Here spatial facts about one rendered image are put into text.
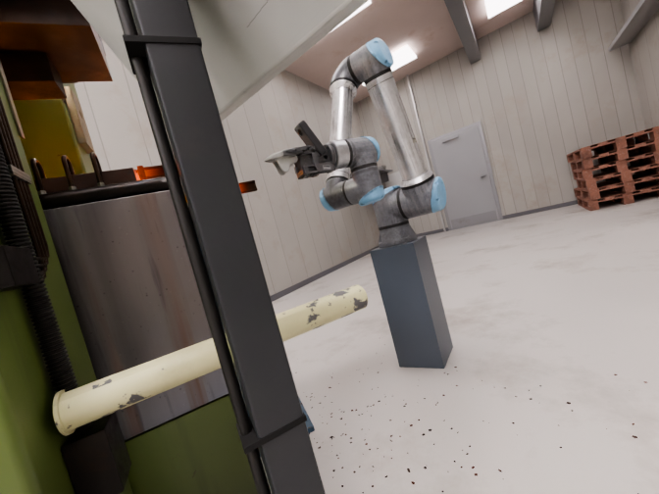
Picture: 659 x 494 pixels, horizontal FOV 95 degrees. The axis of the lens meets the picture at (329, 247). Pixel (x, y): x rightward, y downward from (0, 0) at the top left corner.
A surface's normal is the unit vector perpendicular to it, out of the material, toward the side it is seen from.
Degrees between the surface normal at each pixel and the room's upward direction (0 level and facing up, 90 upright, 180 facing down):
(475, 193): 90
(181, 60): 90
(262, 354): 90
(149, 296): 90
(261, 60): 120
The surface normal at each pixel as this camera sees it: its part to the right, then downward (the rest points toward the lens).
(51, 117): 0.43, -0.06
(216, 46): -0.40, 0.66
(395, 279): -0.52, 0.18
